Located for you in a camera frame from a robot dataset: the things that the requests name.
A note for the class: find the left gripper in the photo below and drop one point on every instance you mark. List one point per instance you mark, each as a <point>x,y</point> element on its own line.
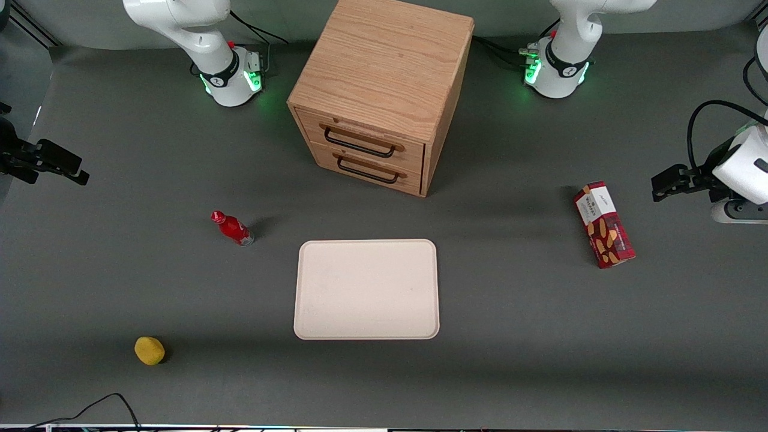
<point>703,176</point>

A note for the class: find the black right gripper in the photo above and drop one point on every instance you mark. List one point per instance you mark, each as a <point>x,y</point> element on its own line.
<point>13,157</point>

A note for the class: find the red cookie box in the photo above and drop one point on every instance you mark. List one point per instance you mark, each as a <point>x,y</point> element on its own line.
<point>606,231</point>

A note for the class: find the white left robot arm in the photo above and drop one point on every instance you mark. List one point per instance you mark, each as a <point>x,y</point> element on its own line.
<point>561,72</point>

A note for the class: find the beige rectangular tray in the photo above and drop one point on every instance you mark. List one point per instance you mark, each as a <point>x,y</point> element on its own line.
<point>366,291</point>

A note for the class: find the red soda bottle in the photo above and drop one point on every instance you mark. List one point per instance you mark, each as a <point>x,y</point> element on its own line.
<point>234,229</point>

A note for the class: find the yellow sponge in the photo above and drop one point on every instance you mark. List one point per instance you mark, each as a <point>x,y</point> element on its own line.
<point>149,350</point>

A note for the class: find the wooden drawer cabinet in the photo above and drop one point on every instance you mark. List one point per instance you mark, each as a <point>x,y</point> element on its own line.
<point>384,66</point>

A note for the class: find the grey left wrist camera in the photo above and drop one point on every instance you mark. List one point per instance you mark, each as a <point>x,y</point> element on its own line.
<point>741,213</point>

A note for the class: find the black frame rail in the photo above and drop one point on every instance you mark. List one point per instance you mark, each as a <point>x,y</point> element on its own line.
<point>33,27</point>

